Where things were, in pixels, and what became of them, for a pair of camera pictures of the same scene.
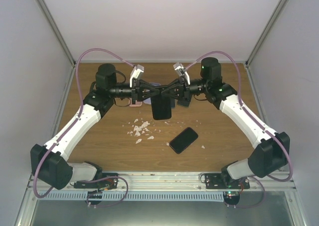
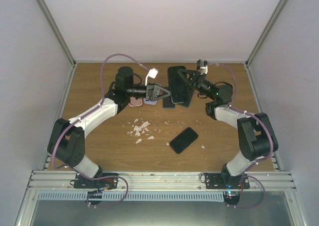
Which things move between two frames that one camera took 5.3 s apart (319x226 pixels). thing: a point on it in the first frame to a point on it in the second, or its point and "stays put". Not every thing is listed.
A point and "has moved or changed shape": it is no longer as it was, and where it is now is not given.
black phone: x=182 y=141 stays put
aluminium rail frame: x=177 y=181 stays put
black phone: x=161 y=107 has moved or changed shape
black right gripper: x=180 y=82 to x=192 y=75
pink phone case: x=137 y=103 stays put
